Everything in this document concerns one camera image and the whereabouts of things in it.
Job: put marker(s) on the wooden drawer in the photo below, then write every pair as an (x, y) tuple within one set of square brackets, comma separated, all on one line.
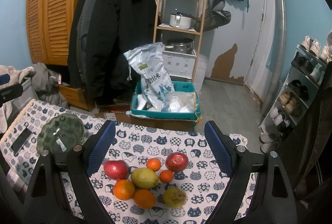
[(75, 97)]

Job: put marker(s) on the clear plastic bag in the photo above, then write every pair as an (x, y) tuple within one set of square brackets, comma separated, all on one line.
[(180, 102)]

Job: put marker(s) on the black hanging coat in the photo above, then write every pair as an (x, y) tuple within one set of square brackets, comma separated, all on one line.
[(101, 32)]

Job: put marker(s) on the cat pattern tablecloth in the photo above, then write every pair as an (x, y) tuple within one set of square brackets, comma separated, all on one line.
[(202, 180)]

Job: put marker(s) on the wooden louvered wardrobe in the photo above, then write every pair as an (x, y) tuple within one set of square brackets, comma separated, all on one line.
[(48, 26)]

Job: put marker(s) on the white rice bag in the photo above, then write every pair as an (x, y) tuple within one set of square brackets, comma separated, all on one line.
[(147, 61)]

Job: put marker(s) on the large orange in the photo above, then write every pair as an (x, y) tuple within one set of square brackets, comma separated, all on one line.
[(124, 189), (144, 198)]

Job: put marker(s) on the white door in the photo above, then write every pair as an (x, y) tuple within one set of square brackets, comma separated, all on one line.
[(239, 39)]

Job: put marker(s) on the small tangerine top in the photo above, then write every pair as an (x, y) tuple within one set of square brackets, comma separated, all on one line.
[(153, 164)]

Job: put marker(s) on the white shoe rack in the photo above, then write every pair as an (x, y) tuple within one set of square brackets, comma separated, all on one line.
[(297, 92)]

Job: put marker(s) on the red apple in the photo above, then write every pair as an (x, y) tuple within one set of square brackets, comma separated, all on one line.
[(116, 170), (176, 162)]

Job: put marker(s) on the steel steamer pot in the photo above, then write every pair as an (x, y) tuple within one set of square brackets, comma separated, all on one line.
[(180, 45)]

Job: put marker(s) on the brownish yellow pear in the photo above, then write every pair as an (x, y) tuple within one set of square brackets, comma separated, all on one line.
[(174, 197)]

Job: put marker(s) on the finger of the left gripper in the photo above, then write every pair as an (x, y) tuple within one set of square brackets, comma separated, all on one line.
[(4, 79), (11, 92)]

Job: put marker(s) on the green glass bowl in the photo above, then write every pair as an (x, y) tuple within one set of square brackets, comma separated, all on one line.
[(61, 134)]

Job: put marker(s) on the small tangerine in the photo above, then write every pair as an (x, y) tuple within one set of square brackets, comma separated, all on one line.
[(153, 164), (166, 176)]

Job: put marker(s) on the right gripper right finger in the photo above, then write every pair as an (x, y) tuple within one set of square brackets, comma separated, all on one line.
[(236, 162)]

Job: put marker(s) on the white pot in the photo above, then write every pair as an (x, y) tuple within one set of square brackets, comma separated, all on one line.
[(180, 20)]

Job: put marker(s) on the wooden shelf rack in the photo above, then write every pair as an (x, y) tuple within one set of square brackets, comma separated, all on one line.
[(163, 31)]

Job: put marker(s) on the large orange front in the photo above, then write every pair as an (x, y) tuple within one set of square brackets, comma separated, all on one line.
[(144, 198)]

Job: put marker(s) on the grey clothes pile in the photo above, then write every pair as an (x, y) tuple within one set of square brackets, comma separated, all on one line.
[(45, 83)]

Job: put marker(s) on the white patterned storage box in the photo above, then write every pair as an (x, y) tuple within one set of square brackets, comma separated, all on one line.
[(179, 64)]

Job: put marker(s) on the grey backpack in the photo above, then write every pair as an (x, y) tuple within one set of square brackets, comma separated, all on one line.
[(215, 15)]

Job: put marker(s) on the black smartphone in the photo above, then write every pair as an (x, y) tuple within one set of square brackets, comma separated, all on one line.
[(20, 140)]

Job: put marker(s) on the teal cardboard box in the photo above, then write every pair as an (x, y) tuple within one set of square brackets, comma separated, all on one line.
[(181, 86)]

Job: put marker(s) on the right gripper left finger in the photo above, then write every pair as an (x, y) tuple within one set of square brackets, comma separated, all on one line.
[(82, 162)]

